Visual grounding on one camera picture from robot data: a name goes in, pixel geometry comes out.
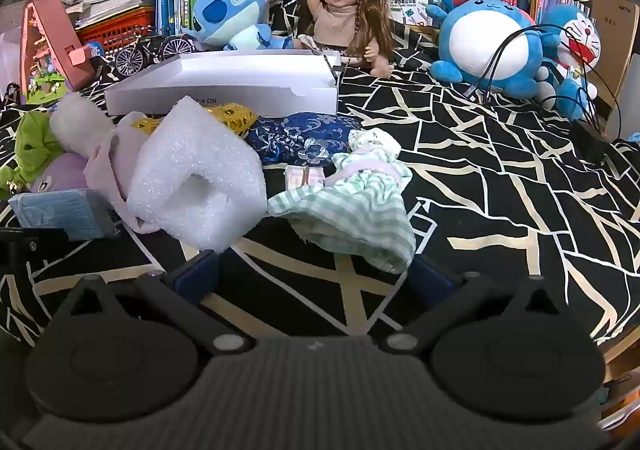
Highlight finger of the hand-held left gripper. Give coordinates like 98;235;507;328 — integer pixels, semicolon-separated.
0;227;68;281

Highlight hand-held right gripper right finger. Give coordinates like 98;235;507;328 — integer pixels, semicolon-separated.
380;255;586;356

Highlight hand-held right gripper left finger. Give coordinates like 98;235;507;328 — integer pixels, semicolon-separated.
50;251;255;356

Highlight blue tissue pack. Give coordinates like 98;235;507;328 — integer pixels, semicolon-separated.
9;188;122;242

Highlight purple plush toy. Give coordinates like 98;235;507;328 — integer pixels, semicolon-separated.
27;151;101;195

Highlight green checked doll dress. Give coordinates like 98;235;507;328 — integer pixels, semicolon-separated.
266;127;417;274

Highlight white foam sheet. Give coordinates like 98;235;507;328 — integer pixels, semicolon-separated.
126;95;269;252

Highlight pale pink cloth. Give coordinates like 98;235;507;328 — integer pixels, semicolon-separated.
82;111;163;235

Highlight white fluffy plush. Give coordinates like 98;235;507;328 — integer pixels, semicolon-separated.
48;94;117;153

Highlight gold sequin pouch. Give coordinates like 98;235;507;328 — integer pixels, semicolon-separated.
131;102;259;140

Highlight blue brocade pouch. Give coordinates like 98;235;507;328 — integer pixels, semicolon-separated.
246;111;362;167

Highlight white cardboard box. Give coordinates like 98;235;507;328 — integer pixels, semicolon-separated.
103;51;342;117

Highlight black patterned blanket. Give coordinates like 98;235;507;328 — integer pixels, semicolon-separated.
0;30;640;366

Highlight small pink pack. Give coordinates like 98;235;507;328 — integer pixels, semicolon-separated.
283;165;327;192

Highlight pink toy house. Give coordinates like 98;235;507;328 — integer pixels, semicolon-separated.
19;0;92;105

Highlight black power adapter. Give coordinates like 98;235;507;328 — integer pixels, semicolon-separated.
569;120;611;166

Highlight miniature black bicycle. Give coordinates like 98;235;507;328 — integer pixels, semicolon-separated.
114;31;196;77

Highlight red basket under books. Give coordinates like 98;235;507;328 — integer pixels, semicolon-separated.
75;7;157;56

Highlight round blue mouse plush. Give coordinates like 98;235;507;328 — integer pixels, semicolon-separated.
426;0;562;101

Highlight long-haired baby doll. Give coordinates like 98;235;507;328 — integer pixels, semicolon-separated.
291;0;397;79

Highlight blue alien plush toy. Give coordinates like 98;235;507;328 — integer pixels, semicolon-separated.
181;0;297;52

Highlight blue cat robot plush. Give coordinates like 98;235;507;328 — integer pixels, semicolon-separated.
536;4;602;122

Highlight white printed carton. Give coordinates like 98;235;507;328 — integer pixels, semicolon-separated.
382;0;431;26

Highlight brown cardboard sheet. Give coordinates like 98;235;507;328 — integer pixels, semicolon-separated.
589;0;638;131

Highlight black cables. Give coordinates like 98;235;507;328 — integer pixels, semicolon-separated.
465;24;623;143

